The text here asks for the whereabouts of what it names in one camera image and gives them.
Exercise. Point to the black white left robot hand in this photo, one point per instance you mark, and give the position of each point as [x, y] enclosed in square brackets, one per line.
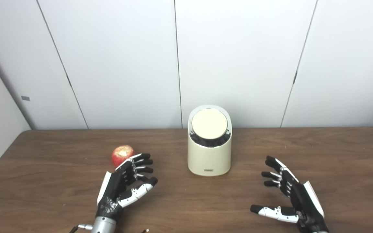
[113, 187]

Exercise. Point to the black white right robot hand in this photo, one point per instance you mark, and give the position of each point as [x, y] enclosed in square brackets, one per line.
[304, 200]

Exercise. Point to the red apple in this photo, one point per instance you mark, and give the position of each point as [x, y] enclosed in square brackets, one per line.
[121, 154]

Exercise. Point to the cream lidded trash bin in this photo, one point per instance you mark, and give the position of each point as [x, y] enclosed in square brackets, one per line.
[209, 158]

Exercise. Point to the cream round bin lid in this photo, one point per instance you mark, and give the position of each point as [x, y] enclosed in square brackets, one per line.
[209, 124]

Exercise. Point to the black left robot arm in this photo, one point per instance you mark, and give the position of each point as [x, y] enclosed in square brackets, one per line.
[105, 226]

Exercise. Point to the small gray wall tag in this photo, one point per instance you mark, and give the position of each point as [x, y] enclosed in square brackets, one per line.
[25, 98]

